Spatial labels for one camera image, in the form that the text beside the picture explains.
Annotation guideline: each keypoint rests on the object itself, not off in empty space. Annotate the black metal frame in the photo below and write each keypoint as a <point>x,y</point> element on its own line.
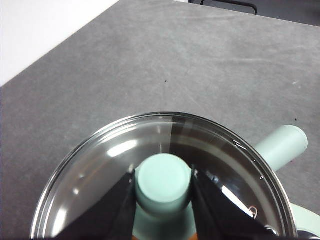
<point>287,10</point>

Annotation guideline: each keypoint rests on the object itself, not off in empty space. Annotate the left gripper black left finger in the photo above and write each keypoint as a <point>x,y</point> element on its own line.
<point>110,215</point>

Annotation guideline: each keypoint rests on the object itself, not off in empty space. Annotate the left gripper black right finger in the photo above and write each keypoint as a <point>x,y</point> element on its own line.
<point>220,220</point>

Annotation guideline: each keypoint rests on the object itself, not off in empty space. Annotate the glass lid with green knob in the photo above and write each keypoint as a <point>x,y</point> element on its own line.
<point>162,182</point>

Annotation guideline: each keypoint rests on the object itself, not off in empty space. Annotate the brown potato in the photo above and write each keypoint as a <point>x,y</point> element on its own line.
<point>134,238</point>

